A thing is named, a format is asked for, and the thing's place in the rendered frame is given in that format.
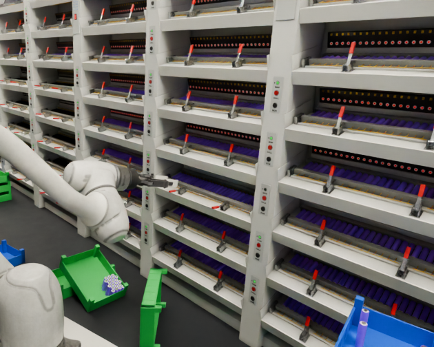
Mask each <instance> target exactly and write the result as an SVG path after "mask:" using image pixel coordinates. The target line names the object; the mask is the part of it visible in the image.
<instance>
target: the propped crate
mask: <svg viewBox="0 0 434 347"><path fill-rule="evenodd" d="M99 249H100V246H99V245H98V244H97V245H95V247H94V249H91V250H89V251H85V252H82V253H78V254H76V255H72V256H70V257H66V255H62V256H61V260H60V264H59V268H60V269H61V271H62V273H63V274H64V276H65V278H66V279H67V281H68V282H69V283H70V286H71V287H72V288H73V290H74V292H75V293H76V295H77V296H78V298H79V299H80V301H81V303H82V304H83V306H84V307H85V309H86V311H87V312H90V311H93V310H94V309H97V308H99V307H101V306H103V305H106V304H108V303H110V302H112V301H114V300H116V299H118V298H120V297H123V296H125V294H126V291H127V288H128V286H129V284H128V283H127V282H126V283H123V281H122V280H121V278H120V277H119V276H118V274H117V273H116V271H115V270H114V269H113V268H112V266H111V265H110V263H109V262H108V261H107V260H106V258H105V257H104V255H103V254H102V253H101V252H100V250H99ZM111 274H114V275H117V276H118V281H119V280H120V281H121V284H122V285H123V286H124V289H123V290H122V291H119V292H117V293H115V294H112V295H110V296H106V295H105V291H102V284H103V280H104V277H107V276H108V275H111Z"/></svg>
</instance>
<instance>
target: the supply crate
mask: <svg viewBox="0 0 434 347"><path fill-rule="evenodd" d="M363 305H364V297H361V296H359V295H356V298H355V302H354V306H353V308H352V310H351V312H350V314H349V316H348V319H347V321H346V323H345V325H344V327H343V329H342V332H341V333H340V336H339V337H338V340H337V342H336V344H335V346H334V347H355V340H356V336H357V330H358V324H359V321H360V314H361V310H362V309H363V308H365V309H367V310H369V318H368V322H367V324H368V326H367V330H366V336H365V339H364V345H363V347H421V346H422V345H424V346H428V347H434V333H433V332H431V331H429V330H425V329H423V328H420V327H418V326H414V325H412V324H409V323H407V322H403V321H402V320H399V319H396V318H394V317H391V316H388V315H385V314H383V313H380V312H377V311H375V310H372V309H370V308H367V307H364V306H363Z"/></svg>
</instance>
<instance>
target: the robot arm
mask: <svg viewBox="0 0 434 347"><path fill-rule="evenodd" d="M0 157H2V158H3V159H5V160H6V161H8V162H9V163H10V164H11V165H12V166H13V167H15V168H16V169H17V170H19V171H20V172H21V173H22V174H23V175H24V176H26V177H27V178H28V179H29V180H31V181H32V182H33V183H34V184H35V185H36V186H38V187H39V188H40V189H42V190H43V191H44V192H45V193H47V194H48V195H49V196H50V197H51V198H52V199H54V200H55V201H56V202H58V203H59V204H60V205H61V206H62V207H64V208H66V209H67V210H68V211H71V212H72V213H74V214H76V215H78V216H79V219H80V221H81V222H82V223H83V224H84V225H86V226H87V227H89V228H90V229H91V230H92V231H93V232H95V234H96V236H97V238H98V239H100V240H101V241H102V242H104V243H108V244H113V243H115V242H118V241H120V240H122V239H123V238H124V237H125V236H126V235H127V232H128V231H129V218H128V215H127V211H126V209H125V205H124V204H123V201H122V199H121V197H120V195H119V194H118V192H117V191H123V190H125V189H134V188H135V187H136V186H137V185H139V186H143V185H144V186H148V187H163V188H164V189H165V188H168V187H177V186H178V180H172V179H168V176H155V175H154V174H153V173H151V175H149V174H143V173H137V171H136V170H135V169H129V168H127V167H125V166H121V165H110V164H107V163H106V162H101V161H97V160H78V161H73V162H71V163H70V164H68V165H67V167H66V168H65V169H64V172H63V179H62V177H60V175H59V174H58V173H56V172H55V171H54V170H53V169H52V168H51V167H50V166H49V165H48V164H47V163H46V162H45V161H44V160H43V159H41V158H40V157H39V156H38V155H37V154H36V153H35V152H34V151H33V150H32V149H31V148H30V147H29V146H27V145H26V144H25V143H24V142H23V141H22V140H21V139H20V138H18V137H17V136H15V135H14V134H13V133H12V132H10V131H9V130H8V129H6V128H5V127H3V126H2V125H0ZM0 340H1V344H2V347H81V342H80V341H79V340H75V339H68V338H67V337H64V308H63V296H62V292H61V286H60V284H59V281H58V279H57V278H56V276H55V274H54V273H53V272H52V271H51V270H50V269H49V268H48V267H46V266H44V265H42V264H36V263H28V264H22V265H19V266H16V267H13V265H11V263H9V261H7V259H6V258H5V257H4V256H3V255H2V254H1V252H0Z"/></svg>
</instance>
